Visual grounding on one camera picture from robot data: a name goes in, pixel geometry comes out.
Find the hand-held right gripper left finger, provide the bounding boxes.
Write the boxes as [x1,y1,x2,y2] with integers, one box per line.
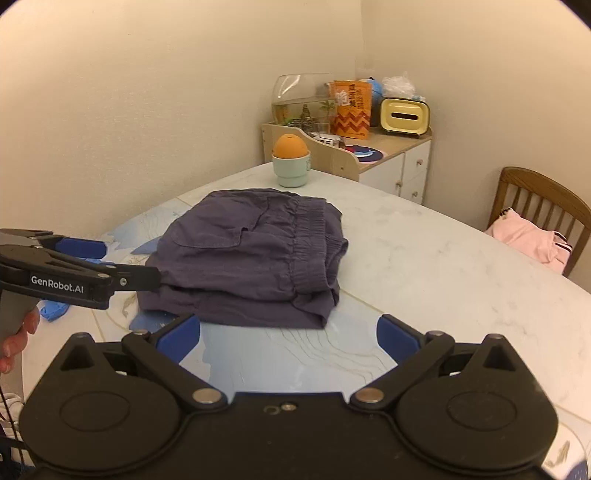
[60,314,228,411]

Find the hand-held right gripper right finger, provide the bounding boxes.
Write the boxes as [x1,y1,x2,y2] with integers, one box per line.
[349,315,520,411]

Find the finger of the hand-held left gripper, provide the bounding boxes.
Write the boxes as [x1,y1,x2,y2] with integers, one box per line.
[28,234,110,260]
[46,251,163,293]

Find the purple pants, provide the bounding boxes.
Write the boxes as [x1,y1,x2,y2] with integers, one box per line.
[139,188,350,330]

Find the person's left hand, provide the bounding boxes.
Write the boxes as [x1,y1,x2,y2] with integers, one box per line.
[0,305,41,374]

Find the blue disposable glove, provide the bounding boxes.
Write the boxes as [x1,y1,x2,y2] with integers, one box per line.
[39,299,71,322]

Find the pink garment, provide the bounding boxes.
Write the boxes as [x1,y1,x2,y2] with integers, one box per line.
[485,208,574,274]

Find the white side cabinet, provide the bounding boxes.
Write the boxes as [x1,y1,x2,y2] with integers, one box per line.
[358,127,434,206]

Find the pale green cup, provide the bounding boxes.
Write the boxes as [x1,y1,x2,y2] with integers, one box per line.
[271,152,313,188]

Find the round blue mat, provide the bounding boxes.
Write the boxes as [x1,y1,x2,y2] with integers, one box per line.
[345,144,385,164]

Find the orange egg-shaped toy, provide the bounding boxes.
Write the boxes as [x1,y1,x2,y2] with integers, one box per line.
[273,133,308,160]

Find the wooden dining chair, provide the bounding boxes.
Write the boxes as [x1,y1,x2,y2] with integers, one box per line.
[484,166,591,278]

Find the yellow tissue box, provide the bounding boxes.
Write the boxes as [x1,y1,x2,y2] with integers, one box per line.
[379,97,431,138]

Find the orange snack bag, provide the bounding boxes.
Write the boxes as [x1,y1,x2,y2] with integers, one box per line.
[329,80,373,140]

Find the glass fish bowl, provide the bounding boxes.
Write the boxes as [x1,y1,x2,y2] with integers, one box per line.
[271,73,336,134]

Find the clear plastic bag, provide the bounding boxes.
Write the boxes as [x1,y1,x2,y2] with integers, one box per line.
[381,71,424,100]

